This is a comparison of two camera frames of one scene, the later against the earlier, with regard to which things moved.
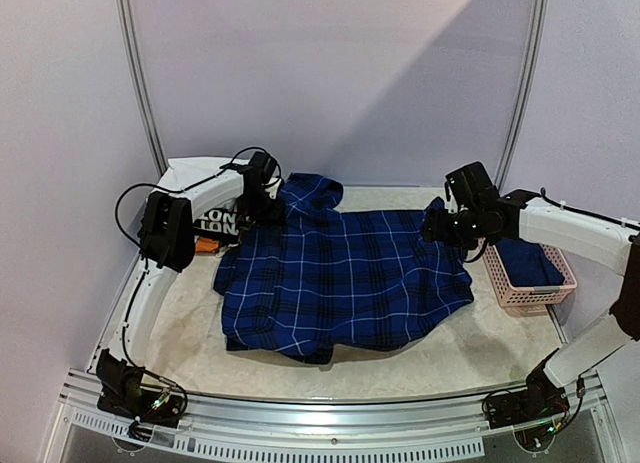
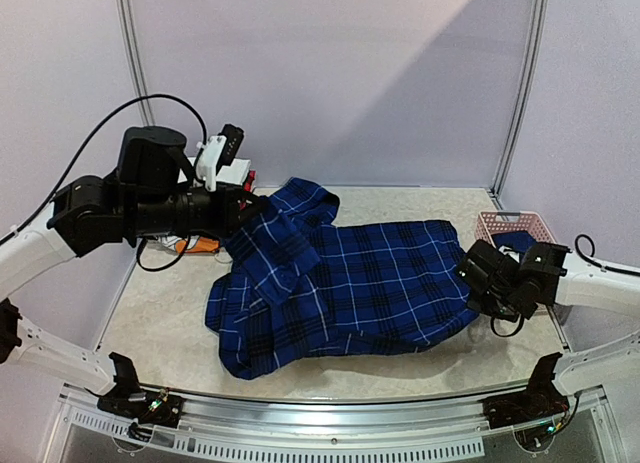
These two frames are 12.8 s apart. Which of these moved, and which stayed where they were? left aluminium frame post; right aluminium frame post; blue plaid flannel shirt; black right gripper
Moved: blue plaid flannel shirt; black right gripper
Stayed: left aluminium frame post; right aluminium frame post
